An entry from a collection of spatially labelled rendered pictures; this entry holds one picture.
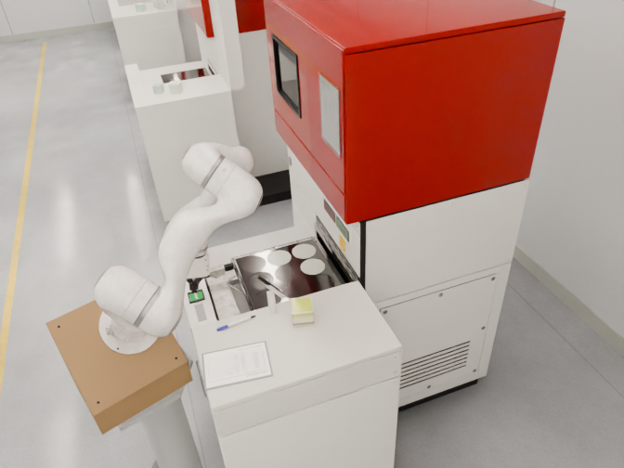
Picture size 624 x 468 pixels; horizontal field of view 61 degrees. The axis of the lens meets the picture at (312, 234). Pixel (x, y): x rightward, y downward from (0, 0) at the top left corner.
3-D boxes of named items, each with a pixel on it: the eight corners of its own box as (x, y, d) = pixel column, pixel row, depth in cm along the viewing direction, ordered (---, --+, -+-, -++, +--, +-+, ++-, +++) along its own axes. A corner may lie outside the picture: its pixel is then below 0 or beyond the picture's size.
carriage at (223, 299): (224, 272, 221) (223, 266, 220) (246, 332, 194) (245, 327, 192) (204, 278, 219) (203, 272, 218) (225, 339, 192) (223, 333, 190)
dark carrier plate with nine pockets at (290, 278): (313, 240, 229) (313, 239, 229) (344, 290, 203) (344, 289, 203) (235, 260, 221) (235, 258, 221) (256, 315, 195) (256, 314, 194)
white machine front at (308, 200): (296, 201, 268) (291, 127, 244) (364, 306, 206) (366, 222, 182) (291, 202, 267) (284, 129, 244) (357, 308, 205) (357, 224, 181)
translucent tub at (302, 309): (312, 310, 185) (311, 295, 181) (315, 325, 179) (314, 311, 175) (291, 312, 185) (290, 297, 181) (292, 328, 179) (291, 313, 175)
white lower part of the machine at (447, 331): (407, 286, 334) (416, 172, 286) (485, 386, 271) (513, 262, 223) (301, 318, 317) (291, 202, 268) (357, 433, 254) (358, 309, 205)
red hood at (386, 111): (421, 100, 261) (431, -33, 225) (529, 177, 199) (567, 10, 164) (274, 130, 242) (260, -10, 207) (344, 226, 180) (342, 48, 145)
